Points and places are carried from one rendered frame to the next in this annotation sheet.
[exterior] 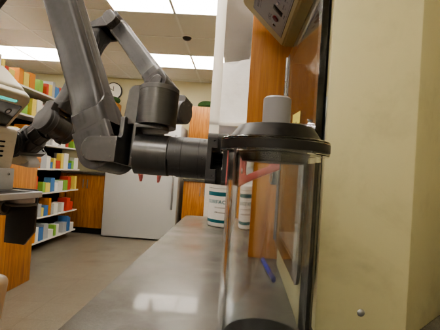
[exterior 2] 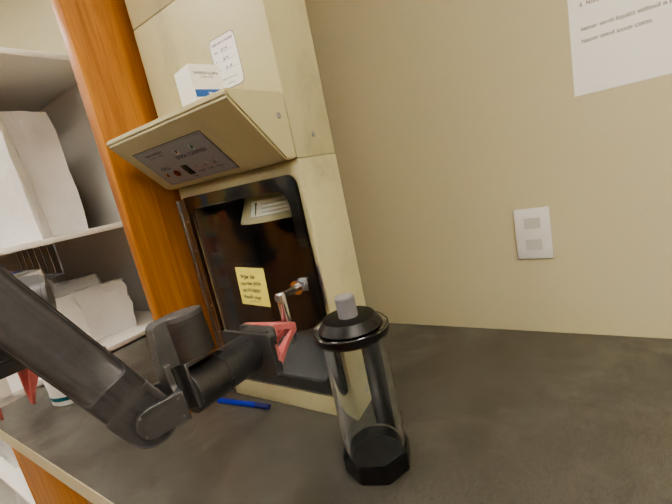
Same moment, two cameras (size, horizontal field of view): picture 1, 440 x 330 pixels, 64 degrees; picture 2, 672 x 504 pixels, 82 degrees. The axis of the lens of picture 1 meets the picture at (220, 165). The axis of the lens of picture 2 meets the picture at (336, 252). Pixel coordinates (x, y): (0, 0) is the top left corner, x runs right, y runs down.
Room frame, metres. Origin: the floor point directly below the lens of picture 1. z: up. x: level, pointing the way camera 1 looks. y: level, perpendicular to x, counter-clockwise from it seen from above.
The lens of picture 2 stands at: (0.07, 0.37, 1.38)
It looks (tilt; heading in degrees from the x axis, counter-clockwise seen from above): 11 degrees down; 303
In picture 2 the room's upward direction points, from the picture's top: 12 degrees counter-clockwise
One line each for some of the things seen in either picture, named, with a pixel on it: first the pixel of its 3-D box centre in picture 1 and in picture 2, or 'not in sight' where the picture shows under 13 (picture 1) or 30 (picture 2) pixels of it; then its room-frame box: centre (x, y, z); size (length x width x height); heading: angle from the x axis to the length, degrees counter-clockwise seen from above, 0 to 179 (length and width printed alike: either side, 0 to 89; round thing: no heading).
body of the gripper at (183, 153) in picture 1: (196, 158); (238, 359); (0.49, 0.03, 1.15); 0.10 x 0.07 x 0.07; 177
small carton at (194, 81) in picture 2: not in sight; (201, 90); (0.55, -0.08, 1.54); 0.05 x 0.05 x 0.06; 76
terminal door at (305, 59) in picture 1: (296, 142); (256, 291); (0.59, -0.13, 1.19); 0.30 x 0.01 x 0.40; 177
